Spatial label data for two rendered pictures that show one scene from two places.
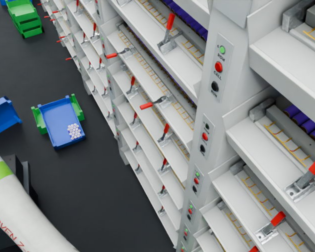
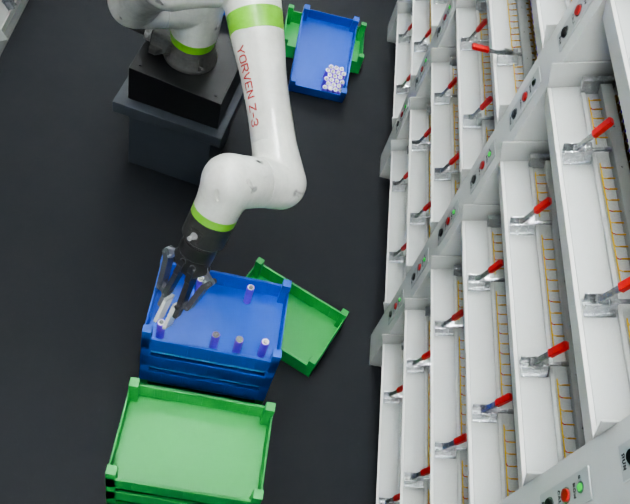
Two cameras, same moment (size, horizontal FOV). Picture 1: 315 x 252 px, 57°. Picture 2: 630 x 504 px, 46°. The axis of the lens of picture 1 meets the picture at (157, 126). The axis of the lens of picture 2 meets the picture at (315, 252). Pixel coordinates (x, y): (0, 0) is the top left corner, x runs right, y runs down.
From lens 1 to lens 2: 80 cm
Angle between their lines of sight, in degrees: 11
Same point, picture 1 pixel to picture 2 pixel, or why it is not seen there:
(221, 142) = (536, 103)
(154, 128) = (469, 102)
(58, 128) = (312, 61)
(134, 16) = not seen: outside the picture
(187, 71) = (552, 18)
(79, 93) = (374, 30)
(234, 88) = (578, 35)
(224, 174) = (519, 162)
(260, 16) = not seen: outside the picture
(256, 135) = (574, 104)
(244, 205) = (518, 197)
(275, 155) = (577, 126)
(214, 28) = not seen: outside the picture
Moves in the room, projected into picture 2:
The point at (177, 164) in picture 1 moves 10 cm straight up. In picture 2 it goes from (469, 156) to (487, 125)
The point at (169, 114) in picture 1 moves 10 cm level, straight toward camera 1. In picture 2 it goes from (502, 75) to (479, 99)
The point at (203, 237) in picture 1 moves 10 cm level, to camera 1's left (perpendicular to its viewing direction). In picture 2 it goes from (442, 273) to (404, 248)
